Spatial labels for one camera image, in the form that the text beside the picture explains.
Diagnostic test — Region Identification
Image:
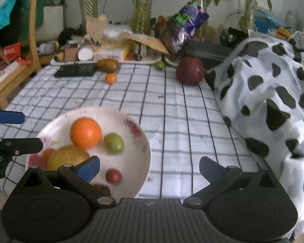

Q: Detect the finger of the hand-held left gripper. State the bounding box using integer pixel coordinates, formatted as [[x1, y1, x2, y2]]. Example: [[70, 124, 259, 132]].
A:
[[0, 137, 44, 156], [0, 110, 26, 125]]

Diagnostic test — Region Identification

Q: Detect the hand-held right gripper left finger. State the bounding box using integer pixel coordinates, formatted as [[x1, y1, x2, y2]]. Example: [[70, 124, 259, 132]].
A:
[[24, 156, 117, 208]]

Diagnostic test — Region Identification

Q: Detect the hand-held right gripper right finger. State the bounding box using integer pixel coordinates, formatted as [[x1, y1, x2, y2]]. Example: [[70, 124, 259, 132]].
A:
[[182, 156, 282, 205]]

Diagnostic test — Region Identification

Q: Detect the yellow pear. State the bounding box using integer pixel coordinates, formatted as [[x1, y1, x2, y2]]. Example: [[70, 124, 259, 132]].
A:
[[47, 145, 91, 171]]

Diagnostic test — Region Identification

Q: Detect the small red fruit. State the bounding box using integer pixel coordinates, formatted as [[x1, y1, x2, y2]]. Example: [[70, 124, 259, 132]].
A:
[[106, 168, 122, 183]]

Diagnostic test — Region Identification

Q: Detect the small green fruit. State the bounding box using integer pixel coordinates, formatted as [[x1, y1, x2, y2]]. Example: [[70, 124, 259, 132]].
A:
[[104, 133, 125, 155]]

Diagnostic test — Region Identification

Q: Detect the large orange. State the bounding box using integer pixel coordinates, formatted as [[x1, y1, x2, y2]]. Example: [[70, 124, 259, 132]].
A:
[[70, 117, 102, 149]]

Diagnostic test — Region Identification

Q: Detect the white floral plate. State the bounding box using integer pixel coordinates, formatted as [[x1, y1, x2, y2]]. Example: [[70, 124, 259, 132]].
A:
[[25, 106, 152, 199]]

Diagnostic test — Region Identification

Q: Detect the checkered tablecloth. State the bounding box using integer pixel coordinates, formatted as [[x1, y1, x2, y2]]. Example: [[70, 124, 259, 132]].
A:
[[0, 63, 271, 199]]

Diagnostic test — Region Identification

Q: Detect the red box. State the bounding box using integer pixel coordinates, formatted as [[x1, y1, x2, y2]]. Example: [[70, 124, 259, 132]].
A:
[[3, 43, 22, 56]]

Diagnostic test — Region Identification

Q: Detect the wooden chair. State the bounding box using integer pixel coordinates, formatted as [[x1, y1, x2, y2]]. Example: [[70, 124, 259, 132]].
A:
[[0, 0, 42, 109]]

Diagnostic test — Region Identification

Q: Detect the white bottle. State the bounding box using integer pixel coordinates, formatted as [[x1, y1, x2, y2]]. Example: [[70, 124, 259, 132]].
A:
[[39, 43, 59, 55]]

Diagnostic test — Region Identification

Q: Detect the black ribbed case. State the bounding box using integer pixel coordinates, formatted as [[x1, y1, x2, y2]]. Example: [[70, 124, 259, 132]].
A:
[[54, 63, 98, 78]]

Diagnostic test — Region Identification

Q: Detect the cow print blanket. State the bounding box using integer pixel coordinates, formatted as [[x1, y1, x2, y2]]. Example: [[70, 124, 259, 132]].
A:
[[205, 30, 304, 236]]

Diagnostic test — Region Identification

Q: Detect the dark green cloth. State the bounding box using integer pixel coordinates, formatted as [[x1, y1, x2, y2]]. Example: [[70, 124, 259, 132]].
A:
[[0, 0, 45, 47]]

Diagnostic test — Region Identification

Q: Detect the red dragon fruit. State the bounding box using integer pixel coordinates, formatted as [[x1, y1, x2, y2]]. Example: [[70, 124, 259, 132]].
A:
[[176, 57, 206, 86]]

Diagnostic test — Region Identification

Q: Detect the black round object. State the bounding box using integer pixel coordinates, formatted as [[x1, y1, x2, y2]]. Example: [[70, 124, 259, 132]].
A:
[[59, 27, 78, 46]]

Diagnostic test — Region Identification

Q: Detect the white bin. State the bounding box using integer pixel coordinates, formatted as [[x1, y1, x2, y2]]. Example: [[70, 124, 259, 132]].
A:
[[35, 4, 66, 42]]

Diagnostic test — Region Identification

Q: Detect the brown oval fruit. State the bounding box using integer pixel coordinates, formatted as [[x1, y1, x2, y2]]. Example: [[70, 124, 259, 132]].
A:
[[96, 59, 120, 73]]

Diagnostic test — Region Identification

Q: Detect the yellow white carton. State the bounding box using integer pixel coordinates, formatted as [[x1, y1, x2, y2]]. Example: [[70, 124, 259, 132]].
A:
[[93, 42, 132, 62]]

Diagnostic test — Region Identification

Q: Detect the torn brown paper bag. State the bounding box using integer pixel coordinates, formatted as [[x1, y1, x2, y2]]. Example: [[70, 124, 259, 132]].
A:
[[86, 15, 108, 42]]

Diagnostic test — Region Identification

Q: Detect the black and green box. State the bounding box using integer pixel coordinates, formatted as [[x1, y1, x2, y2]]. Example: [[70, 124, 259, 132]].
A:
[[220, 27, 249, 47]]

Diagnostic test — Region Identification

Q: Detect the wide glass plant vase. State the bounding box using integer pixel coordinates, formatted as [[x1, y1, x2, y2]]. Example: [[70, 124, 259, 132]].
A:
[[77, 0, 102, 34]]

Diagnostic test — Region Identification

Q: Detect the flat brown envelope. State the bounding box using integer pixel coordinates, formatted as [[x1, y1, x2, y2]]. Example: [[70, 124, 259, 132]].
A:
[[119, 32, 170, 55]]

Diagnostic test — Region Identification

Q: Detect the white plastic bag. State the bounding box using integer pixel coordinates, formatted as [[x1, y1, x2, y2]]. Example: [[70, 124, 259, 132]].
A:
[[104, 24, 132, 39]]

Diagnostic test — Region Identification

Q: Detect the purple foil snack bag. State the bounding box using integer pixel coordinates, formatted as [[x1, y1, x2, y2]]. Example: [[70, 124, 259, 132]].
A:
[[158, 2, 210, 55]]

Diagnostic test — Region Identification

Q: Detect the orange packet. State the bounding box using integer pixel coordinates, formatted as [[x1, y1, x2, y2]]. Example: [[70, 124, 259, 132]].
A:
[[276, 27, 292, 38]]

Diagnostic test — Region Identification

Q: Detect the blue plastic bag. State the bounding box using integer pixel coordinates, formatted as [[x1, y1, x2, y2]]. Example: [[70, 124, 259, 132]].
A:
[[255, 9, 284, 32]]

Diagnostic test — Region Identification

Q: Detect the slim glass bamboo vase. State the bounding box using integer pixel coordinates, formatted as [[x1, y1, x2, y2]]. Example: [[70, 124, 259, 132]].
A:
[[239, 0, 259, 33]]

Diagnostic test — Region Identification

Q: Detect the tall glass plant vase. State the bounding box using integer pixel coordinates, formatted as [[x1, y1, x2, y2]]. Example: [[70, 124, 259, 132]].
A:
[[130, 0, 154, 34]]

